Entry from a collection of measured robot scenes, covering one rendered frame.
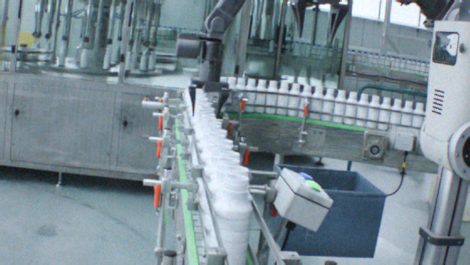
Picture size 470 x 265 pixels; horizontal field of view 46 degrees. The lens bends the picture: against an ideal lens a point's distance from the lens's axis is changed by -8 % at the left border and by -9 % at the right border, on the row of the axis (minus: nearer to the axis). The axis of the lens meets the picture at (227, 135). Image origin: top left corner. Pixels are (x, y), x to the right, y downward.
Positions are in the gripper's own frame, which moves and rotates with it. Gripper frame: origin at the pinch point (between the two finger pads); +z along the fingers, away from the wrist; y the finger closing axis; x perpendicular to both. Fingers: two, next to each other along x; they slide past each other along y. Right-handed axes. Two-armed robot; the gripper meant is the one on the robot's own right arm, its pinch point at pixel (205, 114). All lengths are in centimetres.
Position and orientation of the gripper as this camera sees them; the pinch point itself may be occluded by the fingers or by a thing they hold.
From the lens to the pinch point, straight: 160.9
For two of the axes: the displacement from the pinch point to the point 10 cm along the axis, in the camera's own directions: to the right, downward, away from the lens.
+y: -9.9, -1.1, -1.2
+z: -1.3, 9.8, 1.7
